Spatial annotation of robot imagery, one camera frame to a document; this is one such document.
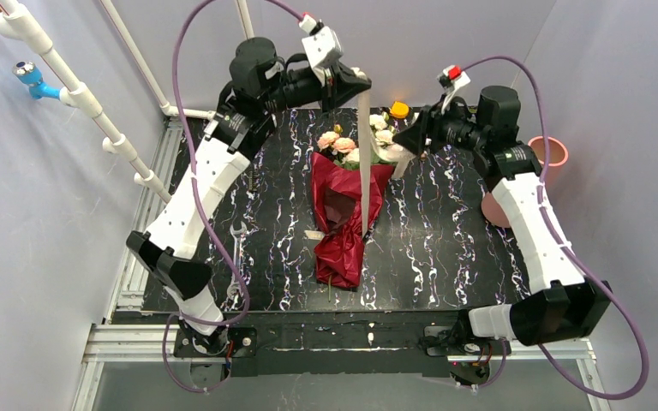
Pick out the cream ribbon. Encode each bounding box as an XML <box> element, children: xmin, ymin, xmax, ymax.
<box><xmin>317</xmin><ymin>90</ymin><xmax>415</xmax><ymax>235</ymax></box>

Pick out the red flower bouquet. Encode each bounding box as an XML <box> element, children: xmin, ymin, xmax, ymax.
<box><xmin>309</xmin><ymin>113</ymin><xmax>402</xmax><ymax>289</ymax></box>

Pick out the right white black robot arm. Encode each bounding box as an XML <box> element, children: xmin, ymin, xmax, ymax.
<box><xmin>393</xmin><ymin>86</ymin><xmax>610</xmax><ymax>347</ymax></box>

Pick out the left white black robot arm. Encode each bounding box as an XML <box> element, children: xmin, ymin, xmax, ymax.
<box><xmin>126</xmin><ymin>35</ymin><xmax>372</xmax><ymax>340</ymax></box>

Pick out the pink cylindrical vase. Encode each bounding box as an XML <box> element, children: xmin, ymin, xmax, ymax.
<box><xmin>481</xmin><ymin>136</ymin><xmax>569</xmax><ymax>229</ymax></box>

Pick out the small orange yellow cap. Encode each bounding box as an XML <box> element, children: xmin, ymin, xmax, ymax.
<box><xmin>390</xmin><ymin>101</ymin><xmax>410</xmax><ymax>119</ymax></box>

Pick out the small dark spring screw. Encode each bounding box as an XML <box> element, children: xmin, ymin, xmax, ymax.
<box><xmin>247</xmin><ymin>170</ymin><xmax>257</xmax><ymax>193</ymax></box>

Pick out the blue pipe fitting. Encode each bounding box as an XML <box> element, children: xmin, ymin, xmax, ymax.
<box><xmin>12</xmin><ymin>61</ymin><xmax>60</xmax><ymax>100</ymax></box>

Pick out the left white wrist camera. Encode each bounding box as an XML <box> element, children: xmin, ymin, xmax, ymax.
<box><xmin>298</xmin><ymin>13</ymin><xmax>344</xmax><ymax>69</ymax></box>

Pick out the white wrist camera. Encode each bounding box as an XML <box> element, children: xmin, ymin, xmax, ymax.
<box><xmin>437</xmin><ymin>65</ymin><xmax>470</xmax><ymax>114</ymax></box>
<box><xmin>298</xmin><ymin>13</ymin><xmax>344</xmax><ymax>69</ymax></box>

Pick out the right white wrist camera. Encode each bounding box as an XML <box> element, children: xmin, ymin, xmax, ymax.
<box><xmin>437</xmin><ymin>65</ymin><xmax>470</xmax><ymax>114</ymax></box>

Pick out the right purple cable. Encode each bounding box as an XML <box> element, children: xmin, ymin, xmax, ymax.
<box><xmin>459</xmin><ymin>55</ymin><xmax>651</xmax><ymax>401</ymax></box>

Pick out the purple cable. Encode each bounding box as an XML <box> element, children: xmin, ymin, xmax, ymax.
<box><xmin>161</xmin><ymin>0</ymin><xmax>308</xmax><ymax>394</ymax></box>
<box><xmin>459</xmin><ymin>55</ymin><xmax>651</xmax><ymax>401</ymax></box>

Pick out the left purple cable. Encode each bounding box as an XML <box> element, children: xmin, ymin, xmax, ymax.
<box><xmin>161</xmin><ymin>0</ymin><xmax>308</xmax><ymax>394</ymax></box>

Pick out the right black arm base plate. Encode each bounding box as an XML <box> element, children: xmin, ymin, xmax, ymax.
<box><xmin>419</xmin><ymin>325</ymin><xmax>511</xmax><ymax>357</ymax></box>

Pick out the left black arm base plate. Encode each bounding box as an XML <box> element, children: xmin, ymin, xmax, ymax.
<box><xmin>173</xmin><ymin>322</ymin><xmax>258</xmax><ymax>359</ymax></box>

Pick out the white pvc pipe frame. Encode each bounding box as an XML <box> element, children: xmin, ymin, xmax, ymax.
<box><xmin>0</xmin><ymin>1</ymin><xmax>243</xmax><ymax>211</ymax></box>

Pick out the aluminium rail frame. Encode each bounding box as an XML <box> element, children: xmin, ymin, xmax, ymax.
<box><xmin>74</xmin><ymin>109</ymin><xmax>602</xmax><ymax>410</ymax></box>

